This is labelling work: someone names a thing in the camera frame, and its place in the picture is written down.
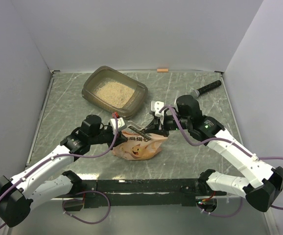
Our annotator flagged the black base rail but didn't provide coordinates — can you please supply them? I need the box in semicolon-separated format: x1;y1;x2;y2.
65;178;226;209

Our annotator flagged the pink cat litter bag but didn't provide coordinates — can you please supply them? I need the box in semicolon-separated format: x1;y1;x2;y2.
112;131;167;161

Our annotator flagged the orange tape piece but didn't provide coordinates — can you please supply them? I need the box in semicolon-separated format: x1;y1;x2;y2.
157;69;169;72

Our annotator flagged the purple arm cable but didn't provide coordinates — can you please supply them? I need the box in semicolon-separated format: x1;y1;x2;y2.
156;105;283;211
0;117;119;232

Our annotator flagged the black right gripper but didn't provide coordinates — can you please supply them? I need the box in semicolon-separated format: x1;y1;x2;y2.
145;113;191;137

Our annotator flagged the small wooden comb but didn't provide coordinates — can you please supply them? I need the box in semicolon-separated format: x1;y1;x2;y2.
126;120;152;141

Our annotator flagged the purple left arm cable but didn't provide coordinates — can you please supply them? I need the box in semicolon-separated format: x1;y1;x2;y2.
0;117;119;232

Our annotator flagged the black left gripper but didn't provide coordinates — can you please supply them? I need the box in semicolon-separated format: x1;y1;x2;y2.
89;125;127;150

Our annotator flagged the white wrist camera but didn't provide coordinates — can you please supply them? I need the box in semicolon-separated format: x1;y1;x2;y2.
110;112;127;133
150;101;165;130

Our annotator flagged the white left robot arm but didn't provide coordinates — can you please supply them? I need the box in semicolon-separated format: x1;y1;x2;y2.
0;113;127;227

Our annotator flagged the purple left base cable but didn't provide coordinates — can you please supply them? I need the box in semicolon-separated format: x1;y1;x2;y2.
62;190;111;225

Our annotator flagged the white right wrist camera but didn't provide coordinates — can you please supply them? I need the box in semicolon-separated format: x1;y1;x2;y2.
150;101;165;130

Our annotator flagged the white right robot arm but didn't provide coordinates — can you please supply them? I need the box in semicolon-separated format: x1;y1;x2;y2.
145;95;283;212

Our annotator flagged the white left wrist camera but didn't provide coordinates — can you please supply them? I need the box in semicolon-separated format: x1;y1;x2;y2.
110;112;127;133

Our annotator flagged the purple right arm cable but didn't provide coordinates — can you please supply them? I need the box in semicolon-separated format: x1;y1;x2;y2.
156;105;283;211

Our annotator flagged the beige cat litter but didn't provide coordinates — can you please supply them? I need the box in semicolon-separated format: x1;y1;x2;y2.
94;81;135;108

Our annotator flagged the brown plastic litter box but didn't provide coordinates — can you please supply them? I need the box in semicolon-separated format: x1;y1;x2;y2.
82;66;148;118

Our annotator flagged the black handheld microphone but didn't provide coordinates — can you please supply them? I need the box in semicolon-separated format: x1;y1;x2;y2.
190;80;222;98

